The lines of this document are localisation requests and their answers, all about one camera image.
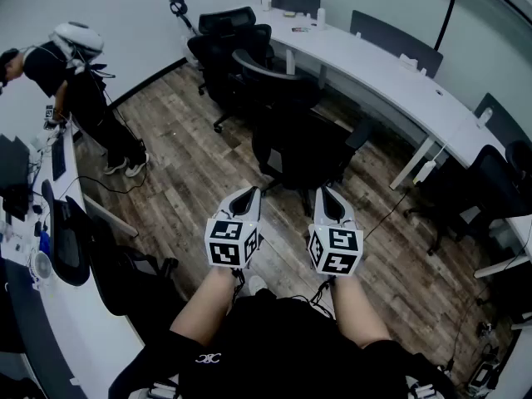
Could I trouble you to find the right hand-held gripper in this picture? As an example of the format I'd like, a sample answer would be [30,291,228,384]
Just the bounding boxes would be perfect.
[307,185,365,277]

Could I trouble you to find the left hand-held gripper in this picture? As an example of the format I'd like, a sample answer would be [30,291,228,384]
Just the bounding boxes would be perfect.
[203,185,264,270]

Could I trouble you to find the black mesh office chair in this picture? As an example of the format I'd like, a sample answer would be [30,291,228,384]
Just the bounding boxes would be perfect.
[230,47,373,218]

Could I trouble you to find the person's right forearm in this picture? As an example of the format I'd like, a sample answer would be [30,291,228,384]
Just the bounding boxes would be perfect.
[330,274,394,349]

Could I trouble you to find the person's left forearm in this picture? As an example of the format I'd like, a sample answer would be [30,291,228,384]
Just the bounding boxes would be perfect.
[169,266,242,348]

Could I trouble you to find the cluttered white desk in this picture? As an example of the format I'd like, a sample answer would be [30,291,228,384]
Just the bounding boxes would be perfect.
[0,114,146,399]

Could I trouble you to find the long white desk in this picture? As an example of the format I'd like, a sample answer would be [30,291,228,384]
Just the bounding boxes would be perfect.
[249,4,532,280]

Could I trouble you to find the small white desk fan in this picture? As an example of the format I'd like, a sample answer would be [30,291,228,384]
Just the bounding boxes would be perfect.
[28,249,53,290]

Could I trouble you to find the black office chair with headrest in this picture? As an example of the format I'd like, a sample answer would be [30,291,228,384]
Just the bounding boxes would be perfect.
[186,6,276,135]

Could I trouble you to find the dark grey desk partition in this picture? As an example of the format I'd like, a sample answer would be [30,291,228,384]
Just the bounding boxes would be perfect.
[259,0,322,17]
[349,9,444,79]
[473,92,532,151]

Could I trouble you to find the person's white shoe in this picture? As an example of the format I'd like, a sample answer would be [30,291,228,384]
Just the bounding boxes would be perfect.
[248,275,269,297]

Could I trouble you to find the person's black clothing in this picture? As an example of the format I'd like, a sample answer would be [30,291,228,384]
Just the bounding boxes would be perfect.
[107,287,458,399]

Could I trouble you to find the white power strip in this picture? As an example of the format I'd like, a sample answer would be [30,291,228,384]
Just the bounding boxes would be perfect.
[413,160,438,185]

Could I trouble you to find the black keyboard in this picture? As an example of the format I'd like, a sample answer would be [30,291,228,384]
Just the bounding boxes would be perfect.
[50,133,68,182]

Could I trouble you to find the small white box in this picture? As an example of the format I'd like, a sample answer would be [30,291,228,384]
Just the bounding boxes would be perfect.
[398,53,428,77]

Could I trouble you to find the black monitor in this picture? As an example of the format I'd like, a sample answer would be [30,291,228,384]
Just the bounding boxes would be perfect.
[0,133,33,224]

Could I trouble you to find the black headset on stand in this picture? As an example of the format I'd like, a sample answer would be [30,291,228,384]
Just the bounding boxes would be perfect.
[168,0,199,37]

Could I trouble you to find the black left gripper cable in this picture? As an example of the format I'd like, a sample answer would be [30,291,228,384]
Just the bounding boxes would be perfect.
[230,267,247,305]

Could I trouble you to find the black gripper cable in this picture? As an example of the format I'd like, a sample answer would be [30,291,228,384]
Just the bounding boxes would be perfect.
[230,267,247,305]
[308,275,337,320]

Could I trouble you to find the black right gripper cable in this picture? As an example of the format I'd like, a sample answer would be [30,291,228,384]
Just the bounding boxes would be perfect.
[308,275,337,320]

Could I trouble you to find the black power strip cable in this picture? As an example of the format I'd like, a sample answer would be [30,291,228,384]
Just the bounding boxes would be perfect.
[364,189,413,241]

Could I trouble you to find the black floor cable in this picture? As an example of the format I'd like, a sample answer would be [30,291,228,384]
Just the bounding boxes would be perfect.
[53,164,147,201]

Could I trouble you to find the devices with cables on floor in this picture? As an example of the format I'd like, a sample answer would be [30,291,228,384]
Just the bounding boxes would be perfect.
[467,357,502,395]

